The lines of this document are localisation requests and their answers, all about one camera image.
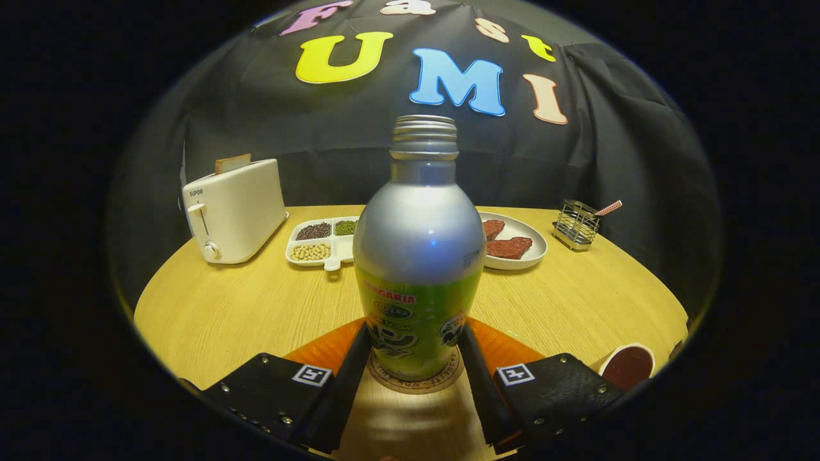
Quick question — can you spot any round cork coaster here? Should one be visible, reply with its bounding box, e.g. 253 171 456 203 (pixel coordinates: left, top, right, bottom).
367 349 466 395

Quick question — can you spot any pile of yellow soybeans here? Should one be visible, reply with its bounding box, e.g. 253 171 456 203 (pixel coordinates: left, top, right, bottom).
291 243 332 262

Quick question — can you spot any cream cup with wooden handle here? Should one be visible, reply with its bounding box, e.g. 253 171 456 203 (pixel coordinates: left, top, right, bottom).
598 343 656 392

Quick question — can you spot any metal wire holder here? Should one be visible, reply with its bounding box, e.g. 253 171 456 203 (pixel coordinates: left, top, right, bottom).
552 199 601 251

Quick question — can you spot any black backdrop cloth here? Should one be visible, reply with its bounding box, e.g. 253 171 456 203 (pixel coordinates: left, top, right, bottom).
106 0 725 321

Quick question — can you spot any wooden table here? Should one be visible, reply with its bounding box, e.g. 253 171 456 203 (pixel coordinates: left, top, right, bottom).
133 205 689 461

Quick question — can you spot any white toaster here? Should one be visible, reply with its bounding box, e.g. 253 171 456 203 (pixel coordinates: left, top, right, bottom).
182 158 289 265

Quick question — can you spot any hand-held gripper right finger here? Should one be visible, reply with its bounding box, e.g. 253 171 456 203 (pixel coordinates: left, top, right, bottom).
456 319 632 457

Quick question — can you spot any white divided dish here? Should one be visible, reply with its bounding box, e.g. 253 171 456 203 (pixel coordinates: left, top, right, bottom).
285 216 361 271

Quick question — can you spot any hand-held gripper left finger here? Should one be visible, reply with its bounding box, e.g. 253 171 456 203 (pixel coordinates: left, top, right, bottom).
179 319 373 455

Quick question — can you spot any bread slice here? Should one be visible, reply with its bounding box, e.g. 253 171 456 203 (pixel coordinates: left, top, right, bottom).
214 153 252 175

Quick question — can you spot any silver green juice bottle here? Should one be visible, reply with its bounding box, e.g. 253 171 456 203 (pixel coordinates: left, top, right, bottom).
352 115 486 380

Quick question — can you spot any white round plate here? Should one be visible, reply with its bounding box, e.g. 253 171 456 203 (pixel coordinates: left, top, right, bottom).
477 212 548 271

